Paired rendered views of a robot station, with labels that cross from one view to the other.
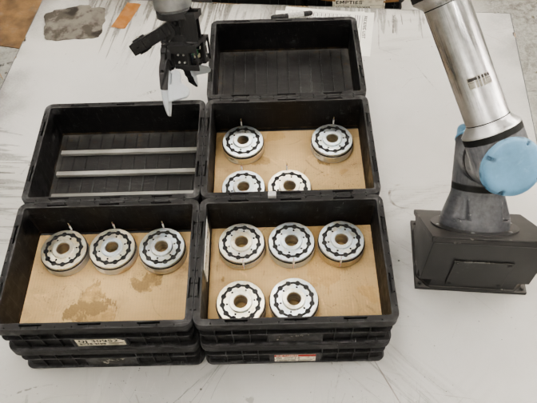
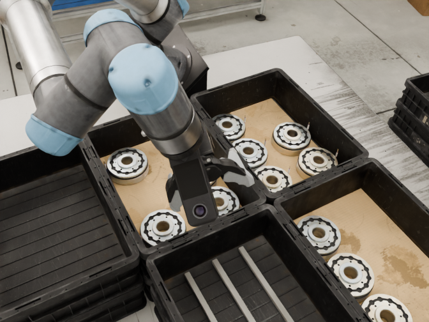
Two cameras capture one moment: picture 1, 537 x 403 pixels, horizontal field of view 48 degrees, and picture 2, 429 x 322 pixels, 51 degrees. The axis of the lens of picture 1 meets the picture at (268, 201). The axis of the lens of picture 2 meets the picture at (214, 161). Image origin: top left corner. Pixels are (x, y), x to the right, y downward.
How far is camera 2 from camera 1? 138 cm
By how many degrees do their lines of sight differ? 66
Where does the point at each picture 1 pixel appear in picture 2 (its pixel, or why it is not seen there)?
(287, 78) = (40, 240)
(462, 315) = not seen: hidden behind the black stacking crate
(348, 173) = (152, 150)
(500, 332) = (212, 83)
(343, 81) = (30, 190)
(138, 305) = (369, 234)
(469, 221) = (180, 58)
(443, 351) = not seen: hidden behind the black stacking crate
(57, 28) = not seen: outside the picture
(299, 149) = (142, 191)
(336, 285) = (258, 127)
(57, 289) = (413, 308)
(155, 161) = (223, 312)
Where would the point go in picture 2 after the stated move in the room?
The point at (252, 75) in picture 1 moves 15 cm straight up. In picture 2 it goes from (45, 278) to (25, 239)
